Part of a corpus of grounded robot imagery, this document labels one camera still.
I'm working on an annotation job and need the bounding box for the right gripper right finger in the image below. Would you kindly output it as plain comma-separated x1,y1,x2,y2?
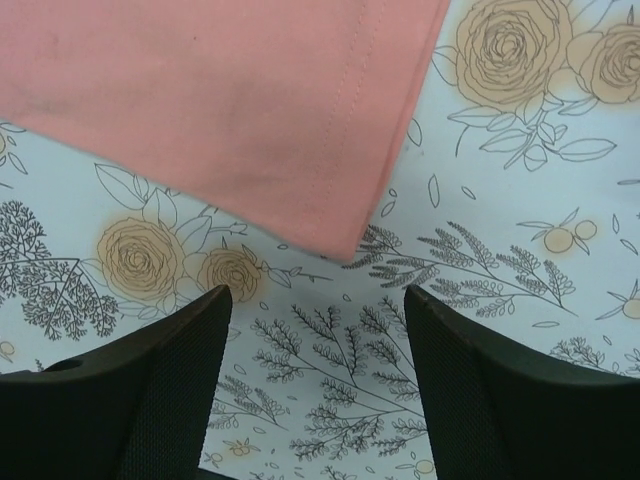
404,285,639,480

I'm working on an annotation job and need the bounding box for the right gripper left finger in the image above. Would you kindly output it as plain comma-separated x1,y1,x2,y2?
1,286,232,479

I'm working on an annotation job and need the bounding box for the salmon pink t shirt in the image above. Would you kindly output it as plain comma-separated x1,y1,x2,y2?
1,1,448,261

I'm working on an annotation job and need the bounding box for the floral patterned table mat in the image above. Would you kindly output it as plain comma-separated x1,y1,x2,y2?
1,1,639,479

